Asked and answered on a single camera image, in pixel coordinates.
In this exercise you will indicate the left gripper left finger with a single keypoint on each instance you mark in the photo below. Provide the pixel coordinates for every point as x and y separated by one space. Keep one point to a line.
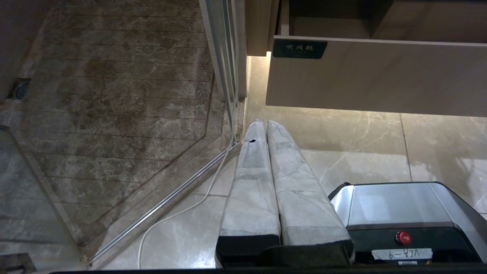
251 198

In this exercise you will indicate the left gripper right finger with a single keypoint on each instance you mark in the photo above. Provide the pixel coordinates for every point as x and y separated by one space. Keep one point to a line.
300 198

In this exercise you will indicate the wooden drawer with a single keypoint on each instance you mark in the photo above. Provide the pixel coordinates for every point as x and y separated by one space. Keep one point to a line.
380 72

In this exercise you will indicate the glass shower door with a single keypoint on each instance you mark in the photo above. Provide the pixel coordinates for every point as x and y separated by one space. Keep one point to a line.
224 61

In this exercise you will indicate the dark label plate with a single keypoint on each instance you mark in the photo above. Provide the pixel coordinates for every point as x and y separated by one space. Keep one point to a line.
299 49

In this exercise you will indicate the wooden vanity cabinet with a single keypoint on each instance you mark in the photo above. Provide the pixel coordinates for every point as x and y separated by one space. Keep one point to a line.
258 26

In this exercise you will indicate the round floor drain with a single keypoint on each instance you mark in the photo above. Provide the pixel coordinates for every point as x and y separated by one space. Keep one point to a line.
21 89

